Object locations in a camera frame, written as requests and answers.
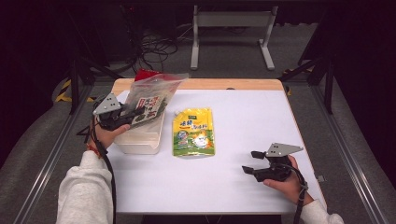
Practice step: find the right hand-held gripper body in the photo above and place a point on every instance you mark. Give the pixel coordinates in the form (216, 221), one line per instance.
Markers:
(277, 171)

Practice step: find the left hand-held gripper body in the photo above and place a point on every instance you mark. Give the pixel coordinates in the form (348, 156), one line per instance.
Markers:
(109, 119)

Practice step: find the clear bag of dried seaweed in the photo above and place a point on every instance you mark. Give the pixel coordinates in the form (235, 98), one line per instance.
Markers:
(152, 93)

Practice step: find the white divided plastic container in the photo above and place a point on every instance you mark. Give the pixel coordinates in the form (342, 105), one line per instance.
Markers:
(143, 140)

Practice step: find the red and white packet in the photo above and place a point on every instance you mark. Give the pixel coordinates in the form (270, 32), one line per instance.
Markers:
(144, 74)

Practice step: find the person's left hand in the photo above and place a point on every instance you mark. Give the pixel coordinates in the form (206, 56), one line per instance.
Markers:
(104, 137)

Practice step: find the person's right hand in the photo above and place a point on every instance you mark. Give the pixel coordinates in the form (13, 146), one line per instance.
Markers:
(291, 188)

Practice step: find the white table mat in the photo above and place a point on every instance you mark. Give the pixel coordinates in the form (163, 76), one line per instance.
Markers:
(218, 183)

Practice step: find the black metal stand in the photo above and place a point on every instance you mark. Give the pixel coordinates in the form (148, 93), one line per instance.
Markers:
(328, 84)
(74, 84)

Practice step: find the yellow black hazard tape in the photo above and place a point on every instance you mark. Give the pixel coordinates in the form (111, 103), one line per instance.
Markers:
(63, 91)

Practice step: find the yellow green spouted pouch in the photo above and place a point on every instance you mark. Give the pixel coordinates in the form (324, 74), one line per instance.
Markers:
(193, 133)

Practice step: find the aluminium floor rail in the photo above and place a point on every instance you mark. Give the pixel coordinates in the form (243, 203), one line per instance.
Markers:
(49, 161)
(348, 161)

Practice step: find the white metal stand frame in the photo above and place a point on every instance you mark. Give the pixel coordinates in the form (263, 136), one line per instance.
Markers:
(233, 19)

